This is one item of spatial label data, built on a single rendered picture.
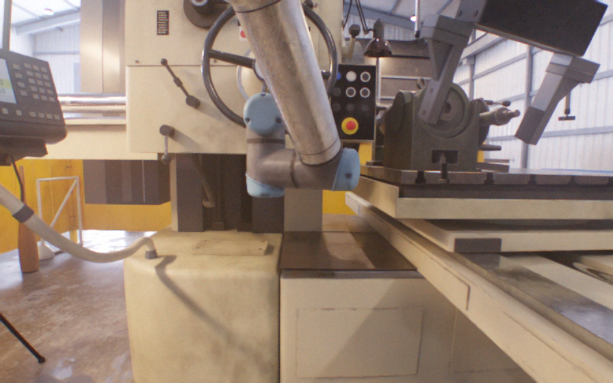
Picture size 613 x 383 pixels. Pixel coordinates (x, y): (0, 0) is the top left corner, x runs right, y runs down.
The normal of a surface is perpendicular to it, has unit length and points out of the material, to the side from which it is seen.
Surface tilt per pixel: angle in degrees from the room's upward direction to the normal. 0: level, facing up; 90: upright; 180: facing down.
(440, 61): 113
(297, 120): 136
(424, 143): 90
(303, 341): 90
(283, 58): 131
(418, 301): 90
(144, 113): 90
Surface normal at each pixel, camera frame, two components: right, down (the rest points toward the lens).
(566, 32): 0.07, 0.49
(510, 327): -1.00, -0.01
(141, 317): -0.48, 0.08
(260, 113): 0.04, 0.11
